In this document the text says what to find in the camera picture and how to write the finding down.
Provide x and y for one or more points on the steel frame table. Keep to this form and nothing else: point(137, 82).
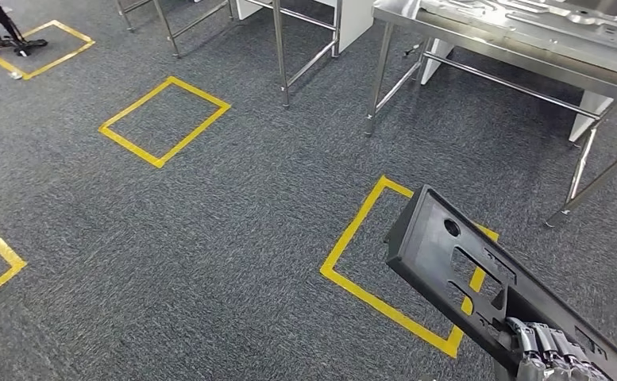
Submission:
point(282, 52)

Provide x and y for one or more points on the stainless steel workbench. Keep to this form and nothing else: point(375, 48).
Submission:
point(379, 79)

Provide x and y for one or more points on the black plastic frame part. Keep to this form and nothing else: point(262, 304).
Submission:
point(429, 247)

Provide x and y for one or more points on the small white floor object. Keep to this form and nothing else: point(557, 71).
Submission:
point(15, 75)

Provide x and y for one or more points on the black tripod stand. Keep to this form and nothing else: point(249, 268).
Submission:
point(3, 26)

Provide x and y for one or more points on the pressed sheet metal panel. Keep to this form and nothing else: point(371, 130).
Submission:
point(550, 26)

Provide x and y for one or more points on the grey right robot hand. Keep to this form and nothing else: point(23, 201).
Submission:
point(550, 357)

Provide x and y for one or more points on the white support panel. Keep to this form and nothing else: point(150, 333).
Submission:
point(437, 60)
point(589, 113)

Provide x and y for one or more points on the white panel board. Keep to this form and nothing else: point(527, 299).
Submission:
point(355, 21)

